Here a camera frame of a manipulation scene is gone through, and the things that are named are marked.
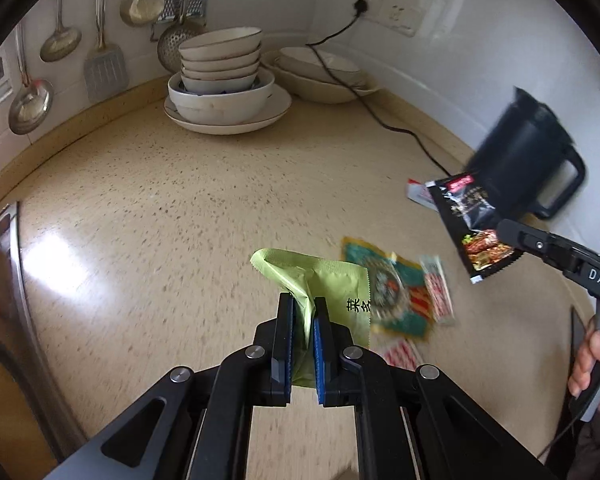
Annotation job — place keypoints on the slotted metal spatula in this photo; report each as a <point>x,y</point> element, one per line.
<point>106,72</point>

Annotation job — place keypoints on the light green snack packet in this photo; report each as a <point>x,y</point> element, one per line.
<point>330,280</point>

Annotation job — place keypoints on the black snack packet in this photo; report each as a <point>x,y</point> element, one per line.
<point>467,220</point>

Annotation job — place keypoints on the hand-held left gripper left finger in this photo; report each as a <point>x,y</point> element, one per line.
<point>281,360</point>

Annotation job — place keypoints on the narrow red striped sachet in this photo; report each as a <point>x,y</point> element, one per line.
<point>437,292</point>

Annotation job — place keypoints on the white red sachet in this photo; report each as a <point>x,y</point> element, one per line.
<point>417,193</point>

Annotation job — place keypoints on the shallow white dish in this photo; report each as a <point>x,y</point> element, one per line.
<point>325,91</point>
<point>300,60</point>

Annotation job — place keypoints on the metal ladle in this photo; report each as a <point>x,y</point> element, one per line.
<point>60,42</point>
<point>30,107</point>

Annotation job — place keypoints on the small white bowl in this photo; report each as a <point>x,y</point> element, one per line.
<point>220,64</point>
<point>220,42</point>
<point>219,87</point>
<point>220,76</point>

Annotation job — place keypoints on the red white checked packet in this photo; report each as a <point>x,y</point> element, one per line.
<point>402,352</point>

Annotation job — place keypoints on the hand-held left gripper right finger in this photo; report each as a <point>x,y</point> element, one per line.
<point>320,360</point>

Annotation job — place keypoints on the teal patterned packet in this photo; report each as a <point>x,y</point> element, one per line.
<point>395,292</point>

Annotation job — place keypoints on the person's right hand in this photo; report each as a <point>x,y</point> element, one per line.
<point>587,360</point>

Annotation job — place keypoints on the large white bowl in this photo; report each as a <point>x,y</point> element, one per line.
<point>220,107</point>

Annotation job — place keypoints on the black electric kettle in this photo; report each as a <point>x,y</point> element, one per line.
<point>525,145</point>

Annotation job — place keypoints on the white wall socket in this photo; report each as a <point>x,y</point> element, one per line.
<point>396,13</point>

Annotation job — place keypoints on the metal skimmer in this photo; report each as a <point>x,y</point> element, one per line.
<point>177,45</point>

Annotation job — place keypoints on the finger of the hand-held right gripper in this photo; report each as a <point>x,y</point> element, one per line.
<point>535,245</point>

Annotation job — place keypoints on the white plate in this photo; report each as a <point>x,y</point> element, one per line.
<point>275,112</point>

